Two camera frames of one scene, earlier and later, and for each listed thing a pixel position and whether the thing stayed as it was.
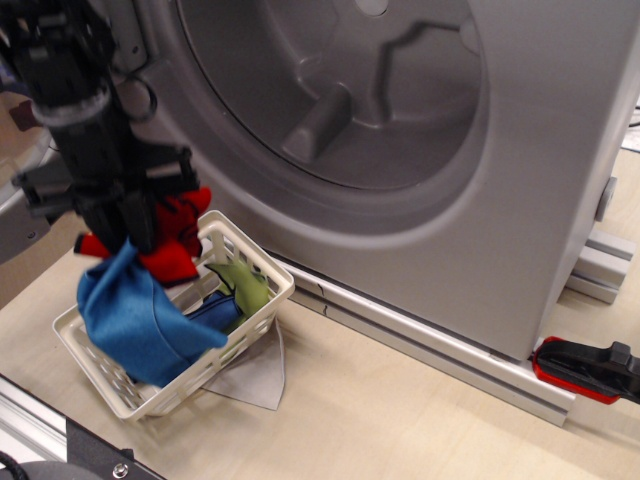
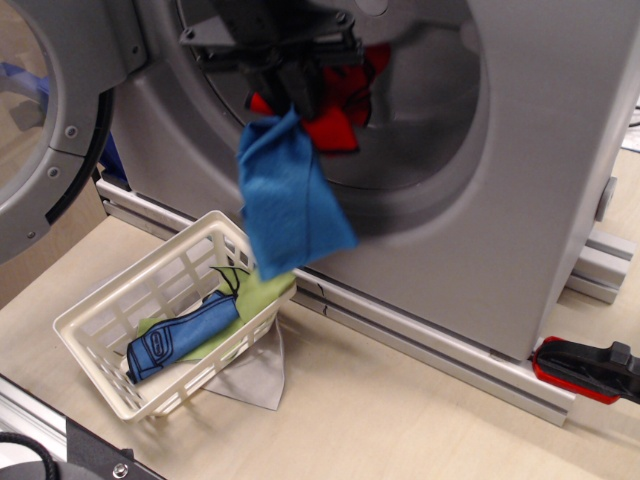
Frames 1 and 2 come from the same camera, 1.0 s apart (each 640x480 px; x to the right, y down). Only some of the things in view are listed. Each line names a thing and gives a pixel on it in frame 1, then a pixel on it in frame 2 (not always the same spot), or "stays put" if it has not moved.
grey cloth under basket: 257,373 stays put
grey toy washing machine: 450,158 stays put
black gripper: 101,164 -> 264,39
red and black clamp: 600,373 stays put
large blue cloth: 123,308 -> 291,210
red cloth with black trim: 171,256 -> 345,102
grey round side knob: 606,199 stays put
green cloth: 250,288 -> 141,323
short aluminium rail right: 602,266 stays put
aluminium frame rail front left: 31,429 stays put
